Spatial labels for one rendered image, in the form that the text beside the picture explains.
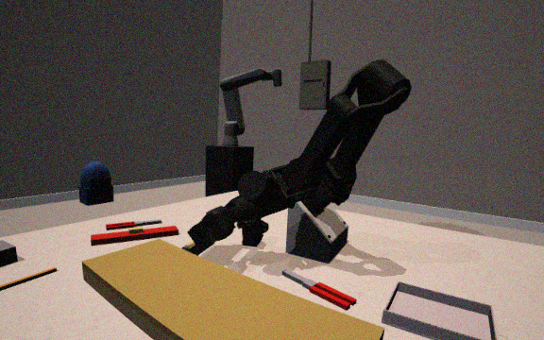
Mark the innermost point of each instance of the orange thin rod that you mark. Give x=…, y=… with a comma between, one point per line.
x=28, y=278

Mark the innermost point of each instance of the dark olive awl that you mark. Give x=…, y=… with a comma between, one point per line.
x=188, y=246

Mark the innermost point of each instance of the tan rectangular panel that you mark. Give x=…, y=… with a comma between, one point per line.
x=172, y=294

